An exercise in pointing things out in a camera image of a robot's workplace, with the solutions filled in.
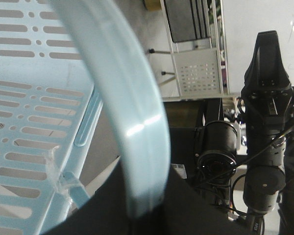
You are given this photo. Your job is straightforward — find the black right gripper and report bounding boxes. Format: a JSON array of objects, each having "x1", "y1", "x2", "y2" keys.
[{"x1": 241, "y1": 30, "x2": 294, "y2": 137}]

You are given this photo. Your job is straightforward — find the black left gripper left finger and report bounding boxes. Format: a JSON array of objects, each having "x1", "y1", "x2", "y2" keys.
[{"x1": 45, "y1": 163, "x2": 129, "y2": 235}]

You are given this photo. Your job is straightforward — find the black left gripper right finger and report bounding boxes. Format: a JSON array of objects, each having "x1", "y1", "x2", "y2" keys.
[{"x1": 131, "y1": 168, "x2": 252, "y2": 235}]

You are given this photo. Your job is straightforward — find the light blue plastic basket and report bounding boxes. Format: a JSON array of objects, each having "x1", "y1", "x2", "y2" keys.
[{"x1": 0, "y1": 0, "x2": 170, "y2": 235}]

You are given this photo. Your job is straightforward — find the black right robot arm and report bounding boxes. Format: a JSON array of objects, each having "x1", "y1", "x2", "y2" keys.
[{"x1": 134, "y1": 30, "x2": 294, "y2": 235}]

